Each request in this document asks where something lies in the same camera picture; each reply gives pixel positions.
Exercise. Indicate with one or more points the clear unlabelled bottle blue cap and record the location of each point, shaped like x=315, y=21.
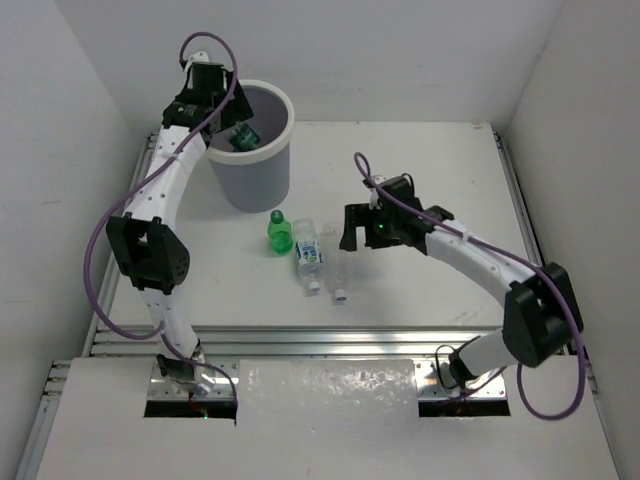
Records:
x=336, y=262

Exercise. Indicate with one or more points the aluminium front rail frame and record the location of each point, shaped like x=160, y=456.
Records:
x=226, y=347

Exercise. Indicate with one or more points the clear bottle dark green label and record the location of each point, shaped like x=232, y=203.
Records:
x=243, y=138

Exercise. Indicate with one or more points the clear bottle green white label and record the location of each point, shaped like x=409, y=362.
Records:
x=308, y=255

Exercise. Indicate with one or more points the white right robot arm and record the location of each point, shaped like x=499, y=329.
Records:
x=540, y=311

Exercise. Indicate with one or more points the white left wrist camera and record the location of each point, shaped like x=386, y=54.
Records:
x=198, y=57

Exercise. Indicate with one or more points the aluminium left side rail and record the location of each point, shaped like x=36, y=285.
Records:
x=123, y=232

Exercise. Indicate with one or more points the white front cover panel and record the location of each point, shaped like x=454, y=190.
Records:
x=350, y=392

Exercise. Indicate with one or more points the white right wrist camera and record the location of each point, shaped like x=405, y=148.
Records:
x=376, y=190

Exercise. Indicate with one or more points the grey bin with white rim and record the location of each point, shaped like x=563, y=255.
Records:
x=257, y=180

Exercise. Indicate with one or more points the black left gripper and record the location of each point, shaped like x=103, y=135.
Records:
x=235, y=116

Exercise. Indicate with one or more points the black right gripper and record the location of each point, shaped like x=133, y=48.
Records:
x=361, y=215

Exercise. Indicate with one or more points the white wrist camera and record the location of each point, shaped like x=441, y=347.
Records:
x=198, y=57
x=376, y=190

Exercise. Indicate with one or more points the green plastic bottle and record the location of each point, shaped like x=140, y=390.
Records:
x=279, y=233

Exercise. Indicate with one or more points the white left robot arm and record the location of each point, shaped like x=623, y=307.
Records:
x=143, y=239

